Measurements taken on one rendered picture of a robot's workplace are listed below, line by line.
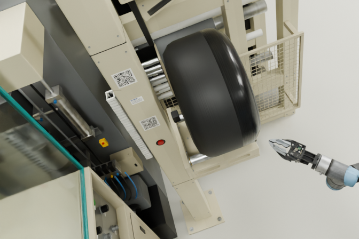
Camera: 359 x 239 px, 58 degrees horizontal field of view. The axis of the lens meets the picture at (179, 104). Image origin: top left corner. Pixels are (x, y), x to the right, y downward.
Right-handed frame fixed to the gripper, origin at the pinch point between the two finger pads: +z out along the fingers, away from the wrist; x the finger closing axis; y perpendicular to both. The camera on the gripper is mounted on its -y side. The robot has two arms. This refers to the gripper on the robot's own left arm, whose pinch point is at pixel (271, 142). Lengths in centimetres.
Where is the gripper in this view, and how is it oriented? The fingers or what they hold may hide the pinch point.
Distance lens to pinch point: 150.4
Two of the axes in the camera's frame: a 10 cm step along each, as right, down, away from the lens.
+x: -4.6, 8.8, -1.1
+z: -8.3, -3.8, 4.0
